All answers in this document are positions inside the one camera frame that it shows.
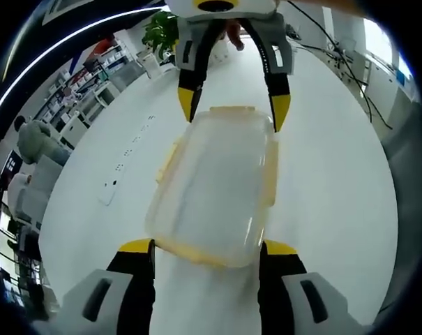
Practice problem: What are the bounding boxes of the potted green plant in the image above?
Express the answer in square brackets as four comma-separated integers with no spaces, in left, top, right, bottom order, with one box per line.
[142,12,231,64]

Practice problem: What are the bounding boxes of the dark wall monitor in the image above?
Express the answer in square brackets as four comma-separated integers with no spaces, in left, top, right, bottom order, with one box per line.
[3,149,24,175]

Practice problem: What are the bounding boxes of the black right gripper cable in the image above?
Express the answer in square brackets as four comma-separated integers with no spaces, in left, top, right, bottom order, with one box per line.
[287,0,395,131]

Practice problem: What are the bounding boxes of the white desk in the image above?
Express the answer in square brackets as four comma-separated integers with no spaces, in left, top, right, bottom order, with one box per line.
[318,6,419,109]

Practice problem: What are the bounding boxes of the clear container with yellow buckles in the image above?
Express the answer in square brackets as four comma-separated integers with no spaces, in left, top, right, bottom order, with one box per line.
[143,105,280,269]

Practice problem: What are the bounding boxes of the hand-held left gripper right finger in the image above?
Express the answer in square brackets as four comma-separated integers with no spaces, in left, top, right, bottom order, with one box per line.
[258,239,377,335]

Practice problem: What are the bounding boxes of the white chair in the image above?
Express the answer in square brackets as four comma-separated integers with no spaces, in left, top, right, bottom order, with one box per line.
[137,52,163,80]
[91,82,123,110]

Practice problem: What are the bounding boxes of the row of table sockets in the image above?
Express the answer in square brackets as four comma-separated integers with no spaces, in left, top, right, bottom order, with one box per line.
[114,113,156,174]

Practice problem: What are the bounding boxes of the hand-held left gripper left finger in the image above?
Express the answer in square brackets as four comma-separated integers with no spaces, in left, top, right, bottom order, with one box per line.
[56,238,158,335]

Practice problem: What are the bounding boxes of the grey translucent office chair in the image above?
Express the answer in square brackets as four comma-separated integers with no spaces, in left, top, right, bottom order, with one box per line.
[32,153,64,192]
[17,190,54,225]

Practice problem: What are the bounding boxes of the person's right hand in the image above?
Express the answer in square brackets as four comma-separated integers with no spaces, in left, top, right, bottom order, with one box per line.
[225,20,246,52]

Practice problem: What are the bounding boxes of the long curved ceiling light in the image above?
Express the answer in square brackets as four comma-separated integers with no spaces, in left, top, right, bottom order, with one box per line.
[0,6,166,130]

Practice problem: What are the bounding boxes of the white storage shelf with bins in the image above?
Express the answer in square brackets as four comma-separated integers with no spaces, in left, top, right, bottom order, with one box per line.
[32,45,128,123]

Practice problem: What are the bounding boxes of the flat white device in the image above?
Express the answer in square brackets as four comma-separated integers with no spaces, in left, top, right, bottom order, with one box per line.
[98,177,120,207]

